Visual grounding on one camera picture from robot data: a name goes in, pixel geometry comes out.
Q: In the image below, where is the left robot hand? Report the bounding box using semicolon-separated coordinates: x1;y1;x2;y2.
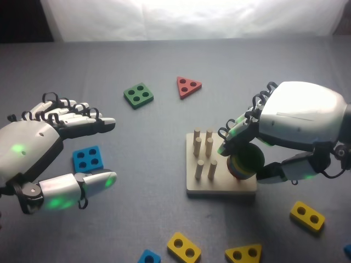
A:
0;92;118;215

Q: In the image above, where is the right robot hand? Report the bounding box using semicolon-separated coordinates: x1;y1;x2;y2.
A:
217;81;349;186

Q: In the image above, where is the rainbow striped round block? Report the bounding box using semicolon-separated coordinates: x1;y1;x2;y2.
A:
227;144;265;181

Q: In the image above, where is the blue four-hole square block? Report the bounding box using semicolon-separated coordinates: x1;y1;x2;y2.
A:
72;145;105;174

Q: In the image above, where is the yellow two-hole rectangle block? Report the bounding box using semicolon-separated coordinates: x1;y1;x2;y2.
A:
166;232;202;263
290;201;326;233

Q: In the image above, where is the red triangle block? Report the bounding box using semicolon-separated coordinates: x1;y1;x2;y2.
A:
176;76;203;100

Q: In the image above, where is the green four-hole square block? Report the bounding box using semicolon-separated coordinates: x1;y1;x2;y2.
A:
123;82;155;110

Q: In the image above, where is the yellow triangle block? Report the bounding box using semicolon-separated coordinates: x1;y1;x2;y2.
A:
224;243;263;263

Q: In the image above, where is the blue two-hole rectangle block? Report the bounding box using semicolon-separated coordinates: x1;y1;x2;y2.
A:
137;249;162;263

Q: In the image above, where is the wooden peg board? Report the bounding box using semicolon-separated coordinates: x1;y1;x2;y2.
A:
185;127;258;196

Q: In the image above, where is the white backdrop sheet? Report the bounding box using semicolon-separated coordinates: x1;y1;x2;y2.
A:
41;0;351;42

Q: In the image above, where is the grey table cloth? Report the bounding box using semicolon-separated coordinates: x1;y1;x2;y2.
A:
0;40;351;263

